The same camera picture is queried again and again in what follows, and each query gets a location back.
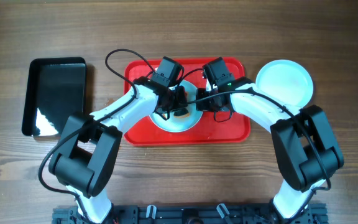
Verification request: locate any black rectangular water tray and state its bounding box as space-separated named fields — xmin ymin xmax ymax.
xmin=21 ymin=57 xmax=87 ymax=136

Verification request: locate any left black cable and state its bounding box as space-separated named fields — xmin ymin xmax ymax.
xmin=37 ymin=49 xmax=157 ymax=224

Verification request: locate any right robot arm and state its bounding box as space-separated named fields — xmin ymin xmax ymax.
xmin=194 ymin=57 xmax=344 ymax=223

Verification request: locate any green and orange sponge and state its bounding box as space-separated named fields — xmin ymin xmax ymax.
xmin=173 ymin=108 xmax=190 ymax=118

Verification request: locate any light blue plate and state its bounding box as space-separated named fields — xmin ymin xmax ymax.
xmin=255 ymin=59 xmax=314 ymax=108
xmin=149 ymin=80 xmax=203 ymax=133

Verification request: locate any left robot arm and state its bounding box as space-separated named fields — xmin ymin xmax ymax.
xmin=40 ymin=57 xmax=183 ymax=223

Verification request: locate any red plastic tray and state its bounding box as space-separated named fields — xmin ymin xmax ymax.
xmin=124 ymin=57 xmax=250 ymax=146

